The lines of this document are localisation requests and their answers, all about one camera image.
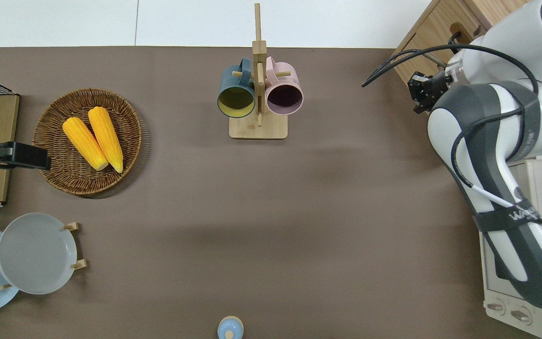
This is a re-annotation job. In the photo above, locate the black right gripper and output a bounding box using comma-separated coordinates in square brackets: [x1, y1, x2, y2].
[407, 71, 454, 115]

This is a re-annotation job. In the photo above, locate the wooden cabinet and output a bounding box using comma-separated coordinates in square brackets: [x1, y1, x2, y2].
[464, 0, 533, 39]

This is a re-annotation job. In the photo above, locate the pink mug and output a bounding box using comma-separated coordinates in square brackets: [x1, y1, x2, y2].
[264, 56, 304, 116]

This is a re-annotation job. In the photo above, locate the wooden mug tree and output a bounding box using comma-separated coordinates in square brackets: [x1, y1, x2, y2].
[229, 2, 289, 140]

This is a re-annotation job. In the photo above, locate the brown table mat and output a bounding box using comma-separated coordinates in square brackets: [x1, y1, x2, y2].
[0, 46, 537, 339]

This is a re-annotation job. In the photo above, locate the dark blue mug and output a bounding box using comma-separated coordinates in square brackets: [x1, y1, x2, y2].
[217, 57, 257, 119]

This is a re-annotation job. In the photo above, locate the silver toaster oven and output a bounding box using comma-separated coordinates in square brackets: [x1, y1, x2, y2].
[480, 159, 542, 339]

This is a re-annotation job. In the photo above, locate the yellow corn cob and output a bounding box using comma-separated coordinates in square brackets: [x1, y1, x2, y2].
[62, 117, 110, 171]
[88, 106, 124, 174]

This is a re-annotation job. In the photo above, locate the brown wicker basket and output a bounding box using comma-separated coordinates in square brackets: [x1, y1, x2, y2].
[32, 88, 143, 196]

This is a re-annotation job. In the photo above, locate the wooden plate rack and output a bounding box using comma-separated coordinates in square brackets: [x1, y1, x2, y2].
[0, 221, 88, 291]

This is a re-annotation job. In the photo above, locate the grey plate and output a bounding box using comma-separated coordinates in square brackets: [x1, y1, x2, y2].
[0, 213, 78, 296]

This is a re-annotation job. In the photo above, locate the black looped cable white end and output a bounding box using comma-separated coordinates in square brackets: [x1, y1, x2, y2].
[450, 82, 528, 210]

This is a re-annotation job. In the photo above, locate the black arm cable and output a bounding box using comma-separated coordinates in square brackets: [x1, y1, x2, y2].
[362, 43, 541, 95]

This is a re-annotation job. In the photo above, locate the black velcro strap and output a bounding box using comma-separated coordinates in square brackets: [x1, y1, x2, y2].
[472, 200, 542, 236]

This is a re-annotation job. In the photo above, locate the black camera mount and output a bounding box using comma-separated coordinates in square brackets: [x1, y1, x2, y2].
[0, 126, 52, 171]

